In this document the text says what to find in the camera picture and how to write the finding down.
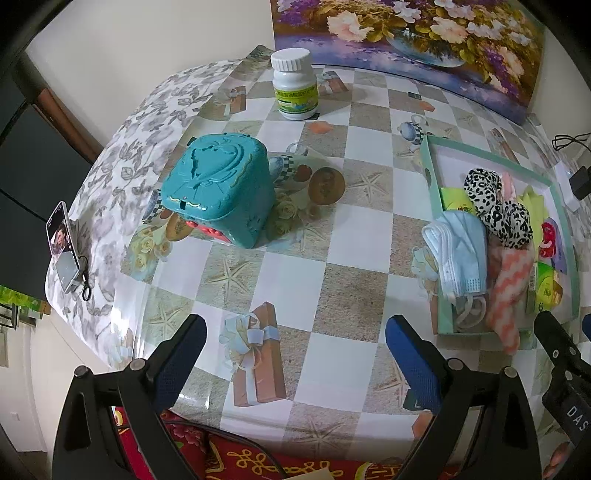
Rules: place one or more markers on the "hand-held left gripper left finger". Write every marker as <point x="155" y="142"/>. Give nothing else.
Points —
<point x="180" y="364"/>

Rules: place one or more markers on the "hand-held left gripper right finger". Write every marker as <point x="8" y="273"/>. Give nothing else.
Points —
<point x="415" y="364"/>

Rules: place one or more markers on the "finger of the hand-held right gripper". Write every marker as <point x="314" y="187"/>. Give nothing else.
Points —
<point x="556" y="341"/>
<point x="587" y="325"/>

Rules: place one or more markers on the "green tissue packet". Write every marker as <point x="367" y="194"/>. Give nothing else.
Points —
<point x="547" y="286"/>
<point x="455" y="201"/>

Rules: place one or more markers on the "pink white striped towel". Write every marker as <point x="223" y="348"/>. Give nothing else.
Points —
<point x="508" y="295"/>

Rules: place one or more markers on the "purple packet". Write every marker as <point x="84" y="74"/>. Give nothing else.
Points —
<point x="559" y="244"/>

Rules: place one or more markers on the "red tassel ornament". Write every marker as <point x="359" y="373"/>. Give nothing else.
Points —
<point x="547" y="237"/>

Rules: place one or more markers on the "blue face mask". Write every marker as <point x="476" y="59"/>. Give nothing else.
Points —
<point x="461" y="254"/>

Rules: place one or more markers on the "green cloth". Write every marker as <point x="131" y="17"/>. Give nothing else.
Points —
<point x="535" y="205"/>

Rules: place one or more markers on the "leopard print scrunchie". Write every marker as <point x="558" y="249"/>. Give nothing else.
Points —
<point x="498" y="207"/>

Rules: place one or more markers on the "white tray with teal rim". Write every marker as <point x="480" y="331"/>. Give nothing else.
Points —
<point x="452" y="166"/>

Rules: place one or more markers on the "red patterned cloth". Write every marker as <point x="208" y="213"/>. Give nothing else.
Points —
<point x="221" y="457"/>

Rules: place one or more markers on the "black charger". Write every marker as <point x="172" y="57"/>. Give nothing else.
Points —
<point x="581" y="183"/>

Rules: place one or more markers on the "white adapter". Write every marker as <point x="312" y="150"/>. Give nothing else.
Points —
<point x="565" y="184"/>

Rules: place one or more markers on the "smartphone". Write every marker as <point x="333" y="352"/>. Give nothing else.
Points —
<point x="62" y="249"/>

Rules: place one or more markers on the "green packets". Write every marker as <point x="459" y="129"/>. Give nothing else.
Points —
<point x="21" y="302"/>

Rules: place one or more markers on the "teal plastic toy box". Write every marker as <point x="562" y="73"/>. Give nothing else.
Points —
<point x="217" y="180"/>

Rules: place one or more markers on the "grey floral cloth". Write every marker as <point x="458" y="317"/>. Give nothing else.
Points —
<point x="134" y="152"/>

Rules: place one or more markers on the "dark door panel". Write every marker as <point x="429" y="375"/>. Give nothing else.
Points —
<point x="27" y="175"/>

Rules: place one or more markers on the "white pill bottle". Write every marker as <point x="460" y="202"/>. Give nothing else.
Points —
<point x="295" y="92"/>

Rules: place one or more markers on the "flower painting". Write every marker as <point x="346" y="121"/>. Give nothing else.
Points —
<point x="406" y="41"/>

